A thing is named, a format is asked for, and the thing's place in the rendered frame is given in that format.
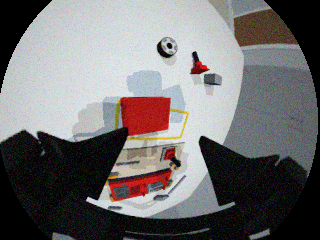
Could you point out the red hood shell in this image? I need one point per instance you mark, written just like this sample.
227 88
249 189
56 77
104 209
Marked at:
145 114

